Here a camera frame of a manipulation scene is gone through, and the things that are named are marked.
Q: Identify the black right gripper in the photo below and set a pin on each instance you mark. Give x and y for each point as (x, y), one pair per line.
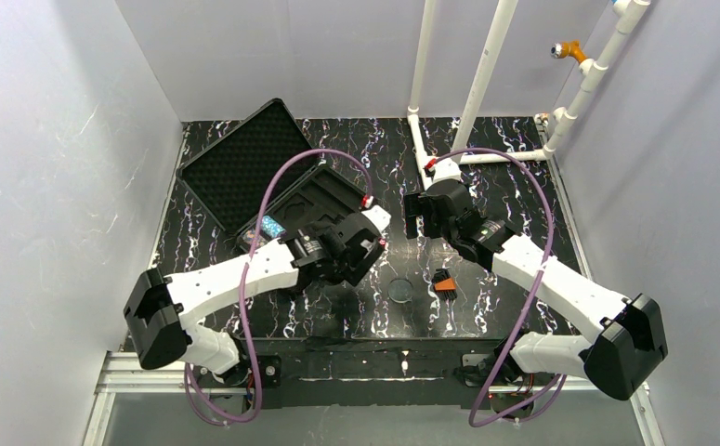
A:
(413, 216)

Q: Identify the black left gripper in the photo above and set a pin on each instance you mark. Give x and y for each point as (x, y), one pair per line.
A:
(362, 257)

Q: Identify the teal poker chip stack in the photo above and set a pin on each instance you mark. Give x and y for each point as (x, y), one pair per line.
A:
(271, 228)

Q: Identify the black poker set case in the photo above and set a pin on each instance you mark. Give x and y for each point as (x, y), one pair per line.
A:
(230, 177)

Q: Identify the orange blue poker chip stack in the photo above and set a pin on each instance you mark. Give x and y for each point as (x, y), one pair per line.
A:
(250, 236)

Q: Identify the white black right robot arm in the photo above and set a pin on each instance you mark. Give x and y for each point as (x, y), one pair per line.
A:
(621, 339)

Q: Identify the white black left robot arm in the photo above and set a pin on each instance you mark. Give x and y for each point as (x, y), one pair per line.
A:
(164, 313)

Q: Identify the black orange hex key set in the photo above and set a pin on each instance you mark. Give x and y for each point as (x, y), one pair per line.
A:
(444, 285)

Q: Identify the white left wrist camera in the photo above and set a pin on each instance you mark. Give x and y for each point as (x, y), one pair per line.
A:
(375, 213)

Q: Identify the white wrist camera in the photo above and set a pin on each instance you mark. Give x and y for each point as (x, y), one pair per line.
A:
(375, 213)
(435, 171)

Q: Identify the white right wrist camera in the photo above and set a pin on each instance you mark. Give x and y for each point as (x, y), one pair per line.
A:
(435, 171)

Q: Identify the orange mounted camera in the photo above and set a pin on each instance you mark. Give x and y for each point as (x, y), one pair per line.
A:
(568, 49)

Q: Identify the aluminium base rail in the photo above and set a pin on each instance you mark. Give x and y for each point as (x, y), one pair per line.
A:
(356, 398)

